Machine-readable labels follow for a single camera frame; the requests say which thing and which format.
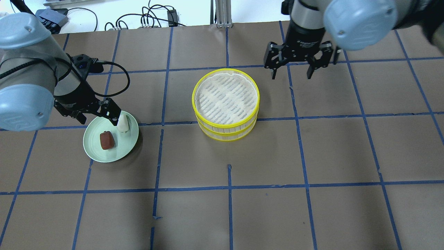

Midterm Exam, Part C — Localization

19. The brown bun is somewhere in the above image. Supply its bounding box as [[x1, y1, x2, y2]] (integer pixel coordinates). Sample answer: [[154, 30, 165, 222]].
[[100, 131, 115, 150]]

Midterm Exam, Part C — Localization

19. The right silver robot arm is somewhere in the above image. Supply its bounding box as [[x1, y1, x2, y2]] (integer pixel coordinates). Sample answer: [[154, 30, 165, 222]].
[[264, 0, 444, 79]]

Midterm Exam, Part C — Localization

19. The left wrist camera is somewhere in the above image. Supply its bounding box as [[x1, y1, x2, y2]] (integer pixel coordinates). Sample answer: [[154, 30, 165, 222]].
[[72, 54, 104, 76]]

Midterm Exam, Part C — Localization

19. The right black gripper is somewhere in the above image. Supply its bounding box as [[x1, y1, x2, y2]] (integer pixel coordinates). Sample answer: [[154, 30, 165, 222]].
[[264, 27, 342, 80]]

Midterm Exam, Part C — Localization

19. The black power adapter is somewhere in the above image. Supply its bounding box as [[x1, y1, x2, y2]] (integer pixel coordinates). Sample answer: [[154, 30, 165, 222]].
[[167, 9, 179, 27]]

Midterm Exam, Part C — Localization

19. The white steamed bun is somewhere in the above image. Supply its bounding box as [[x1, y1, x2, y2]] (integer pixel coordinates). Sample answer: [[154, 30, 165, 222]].
[[116, 113, 130, 133]]

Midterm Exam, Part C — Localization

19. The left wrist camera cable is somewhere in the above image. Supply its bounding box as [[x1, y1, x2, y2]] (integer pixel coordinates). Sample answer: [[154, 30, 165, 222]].
[[94, 61, 131, 98]]

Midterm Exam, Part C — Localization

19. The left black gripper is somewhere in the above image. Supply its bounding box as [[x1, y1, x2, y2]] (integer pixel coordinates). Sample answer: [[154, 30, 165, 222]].
[[54, 91, 121, 126]]

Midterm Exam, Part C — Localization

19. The aluminium frame post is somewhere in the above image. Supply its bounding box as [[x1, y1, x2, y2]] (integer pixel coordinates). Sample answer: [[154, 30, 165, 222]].
[[214, 0, 233, 28]]

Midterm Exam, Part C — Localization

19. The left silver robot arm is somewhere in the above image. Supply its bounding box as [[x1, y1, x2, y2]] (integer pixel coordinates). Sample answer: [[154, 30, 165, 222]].
[[0, 12, 121, 131]]

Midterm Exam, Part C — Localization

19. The black camera tripod arm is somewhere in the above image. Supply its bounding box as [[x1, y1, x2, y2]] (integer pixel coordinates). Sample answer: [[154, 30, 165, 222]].
[[10, 0, 35, 15]]

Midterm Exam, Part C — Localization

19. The black power brick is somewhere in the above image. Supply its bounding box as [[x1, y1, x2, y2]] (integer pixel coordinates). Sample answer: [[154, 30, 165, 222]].
[[35, 8, 69, 29]]

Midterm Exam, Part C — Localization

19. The light green plate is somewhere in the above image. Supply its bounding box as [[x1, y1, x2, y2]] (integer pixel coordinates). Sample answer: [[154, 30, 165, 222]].
[[83, 111, 139, 163]]

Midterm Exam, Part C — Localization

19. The yellow steamer layer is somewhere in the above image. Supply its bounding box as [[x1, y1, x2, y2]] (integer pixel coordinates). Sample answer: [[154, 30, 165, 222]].
[[198, 116, 257, 141], [191, 68, 261, 129]]

